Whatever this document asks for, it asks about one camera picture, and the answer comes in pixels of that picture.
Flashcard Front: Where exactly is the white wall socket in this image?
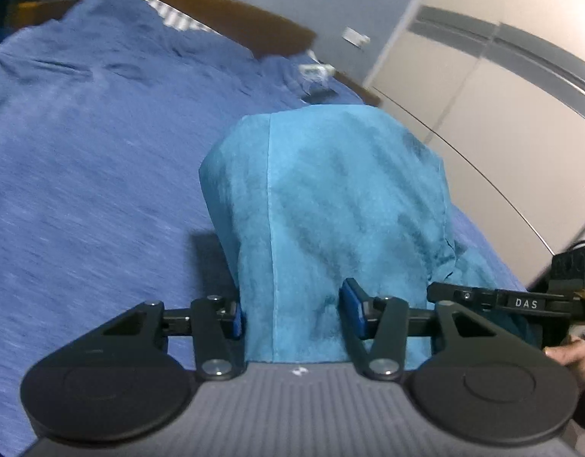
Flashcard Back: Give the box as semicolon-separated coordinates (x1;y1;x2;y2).
341;27;371;48

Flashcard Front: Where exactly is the black smartphone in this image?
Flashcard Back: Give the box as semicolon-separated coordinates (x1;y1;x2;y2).
301;89;337;104

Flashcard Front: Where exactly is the person's right hand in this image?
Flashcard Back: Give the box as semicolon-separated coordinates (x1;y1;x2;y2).
542;335;585;391

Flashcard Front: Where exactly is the blue bed blanket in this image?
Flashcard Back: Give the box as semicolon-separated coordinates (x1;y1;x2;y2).
0;0;529;457

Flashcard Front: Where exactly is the teal hooded sweatshirt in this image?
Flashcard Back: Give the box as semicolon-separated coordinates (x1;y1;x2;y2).
200;104;521;363

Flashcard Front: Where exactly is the brown wooden headboard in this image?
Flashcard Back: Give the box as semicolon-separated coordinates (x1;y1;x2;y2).
4;0;381;106

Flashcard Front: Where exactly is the striped pillow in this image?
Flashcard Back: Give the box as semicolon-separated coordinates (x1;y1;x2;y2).
143;0;216;34

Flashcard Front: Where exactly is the beige wardrobe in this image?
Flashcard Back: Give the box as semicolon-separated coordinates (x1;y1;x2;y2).
366;0;585;284

